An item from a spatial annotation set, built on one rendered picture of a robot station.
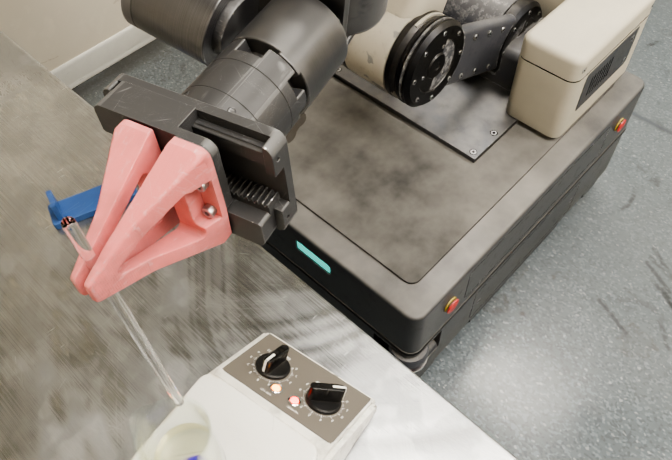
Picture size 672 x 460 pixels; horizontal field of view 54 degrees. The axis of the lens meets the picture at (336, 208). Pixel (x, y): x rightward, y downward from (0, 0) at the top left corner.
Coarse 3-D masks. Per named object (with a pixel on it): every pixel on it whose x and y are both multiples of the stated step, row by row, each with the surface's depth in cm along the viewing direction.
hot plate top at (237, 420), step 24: (216, 384) 54; (216, 408) 53; (240, 408) 53; (216, 432) 52; (240, 432) 52; (264, 432) 52; (288, 432) 52; (240, 456) 51; (264, 456) 50; (288, 456) 50; (312, 456) 50
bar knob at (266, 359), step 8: (272, 352) 58; (280, 352) 58; (256, 360) 59; (264, 360) 57; (272, 360) 57; (280, 360) 59; (256, 368) 58; (264, 368) 57; (272, 368) 58; (280, 368) 59; (288, 368) 59; (264, 376) 58; (272, 376) 58; (280, 376) 58
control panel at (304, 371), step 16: (272, 336) 63; (256, 352) 60; (288, 352) 61; (224, 368) 57; (240, 368) 58; (304, 368) 60; (320, 368) 61; (256, 384) 57; (272, 384) 57; (288, 384) 58; (304, 384) 58; (272, 400) 56; (288, 400) 56; (304, 400) 57; (352, 400) 58; (368, 400) 59; (304, 416) 55; (320, 416) 55; (336, 416) 56; (352, 416) 56; (320, 432) 54; (336, 432) 54
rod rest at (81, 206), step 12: (48, 192) 74; (84, 192) 77; (96, 192) 77; (60, 204) 76; (72, 204) 76; (84, 204) 76; (96, 204) 76; (60, 216) 74; (72, 216) 75; (84, 216) 75; (60, 228) 75
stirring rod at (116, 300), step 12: (72, 228) 27; (72, 240) 27; (84, 240) 28; (84, 252) 28; (120, 300) 32; (120, 312) 32; (132, 324) 33; (132, 336) 34; (144, 336) 35; (144, 348) 35; (156, 360) 37; (156, 372) 38; (168, 384) 39; (180, 396) 42
